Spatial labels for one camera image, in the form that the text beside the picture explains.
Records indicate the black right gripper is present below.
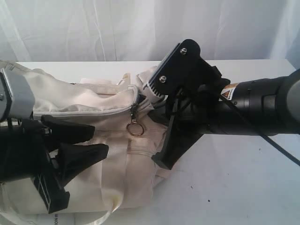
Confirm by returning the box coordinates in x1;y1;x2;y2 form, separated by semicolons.
152;66;230;169

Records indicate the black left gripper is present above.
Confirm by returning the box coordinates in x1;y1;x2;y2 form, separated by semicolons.
0;115;109;213

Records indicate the cream canvas duffel bag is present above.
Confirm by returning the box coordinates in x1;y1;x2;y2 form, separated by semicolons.
0;61;170;225

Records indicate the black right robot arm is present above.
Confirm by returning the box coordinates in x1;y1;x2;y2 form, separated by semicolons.
150;68;300;170

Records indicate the white printed paper sheet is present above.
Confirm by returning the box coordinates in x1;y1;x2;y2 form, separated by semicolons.
35;206;122;225

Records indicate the white curtain backdrop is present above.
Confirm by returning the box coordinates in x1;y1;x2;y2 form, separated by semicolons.
0;0;300;67

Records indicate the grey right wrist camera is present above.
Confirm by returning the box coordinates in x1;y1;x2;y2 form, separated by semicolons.
142;39;201;97

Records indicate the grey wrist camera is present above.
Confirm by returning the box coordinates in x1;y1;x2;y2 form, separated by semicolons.
142;39;201;97
0;67;35;122

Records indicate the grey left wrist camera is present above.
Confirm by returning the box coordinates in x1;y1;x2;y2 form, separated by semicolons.
0;67;35;122

